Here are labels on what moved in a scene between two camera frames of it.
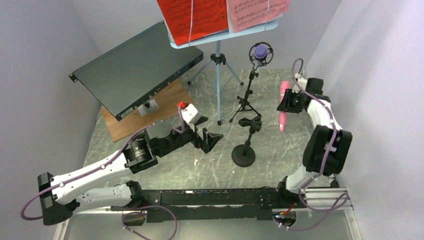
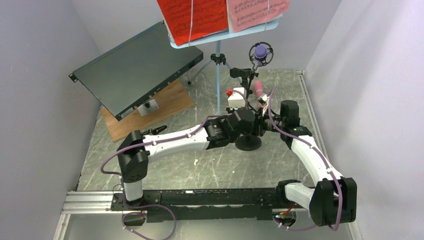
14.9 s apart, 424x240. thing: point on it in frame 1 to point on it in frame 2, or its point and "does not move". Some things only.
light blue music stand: x=219 y=59 does not move
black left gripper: x=209 y=140 to x=231 y=112
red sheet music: x=190 y=21 does not move
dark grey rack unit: x=123 y=76 does not move
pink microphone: x=284 y=85 to x=258 y=88
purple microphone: x=260 y=53 does not move
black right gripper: x=285 y=105 to x=264 y=117
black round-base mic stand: x=243 y=155 to x=249 y=142
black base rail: x=261 y=202 does not move
